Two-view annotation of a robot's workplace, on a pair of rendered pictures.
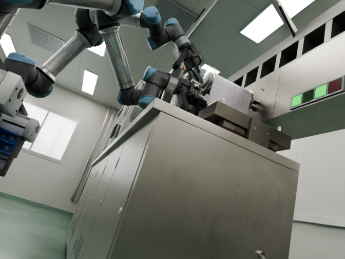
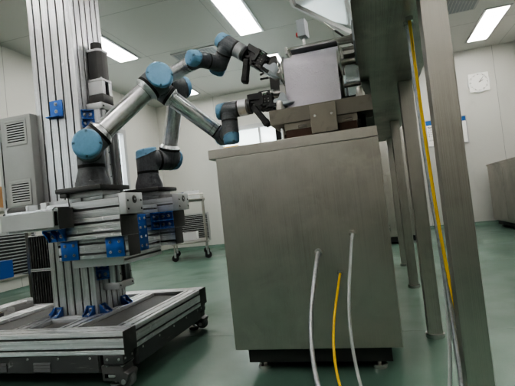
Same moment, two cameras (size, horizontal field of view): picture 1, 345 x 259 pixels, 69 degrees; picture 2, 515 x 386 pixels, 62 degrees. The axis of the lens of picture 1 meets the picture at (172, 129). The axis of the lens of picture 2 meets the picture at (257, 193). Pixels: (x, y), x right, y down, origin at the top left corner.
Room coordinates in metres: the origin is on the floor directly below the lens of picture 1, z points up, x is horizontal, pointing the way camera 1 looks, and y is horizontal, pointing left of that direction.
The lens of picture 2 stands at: (-0.56, -0.98, 0.65)
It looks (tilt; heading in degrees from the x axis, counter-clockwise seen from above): 2 degrees up; 33
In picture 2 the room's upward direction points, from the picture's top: 6 degrees counter-clockwise
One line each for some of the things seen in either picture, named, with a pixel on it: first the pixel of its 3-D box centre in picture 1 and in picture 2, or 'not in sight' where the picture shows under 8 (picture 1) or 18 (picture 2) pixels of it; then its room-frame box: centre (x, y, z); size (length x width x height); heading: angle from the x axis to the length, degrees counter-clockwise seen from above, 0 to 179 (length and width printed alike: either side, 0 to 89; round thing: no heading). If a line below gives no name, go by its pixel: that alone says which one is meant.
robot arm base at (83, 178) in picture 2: not in sight; (92, 176); (0.64, 0.64, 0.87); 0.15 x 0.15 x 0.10
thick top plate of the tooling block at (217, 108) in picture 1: (243, 129); (321, 113); (1.05, -0.31, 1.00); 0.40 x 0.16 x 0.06; 107
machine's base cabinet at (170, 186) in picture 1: (125, 222); (335, 233); (2.08, 0.13, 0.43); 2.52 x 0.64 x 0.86; 17
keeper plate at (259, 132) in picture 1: (259, 134); (323, 117); (0.96, -0.35, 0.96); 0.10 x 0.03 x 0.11; 107
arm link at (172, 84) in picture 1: (171, 85); (244, 107); (1.06, 0.07, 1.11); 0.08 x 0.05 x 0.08; 17
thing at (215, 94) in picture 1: (227, 111); (313, 95); (1.15, -0.24, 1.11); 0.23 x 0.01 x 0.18; 107
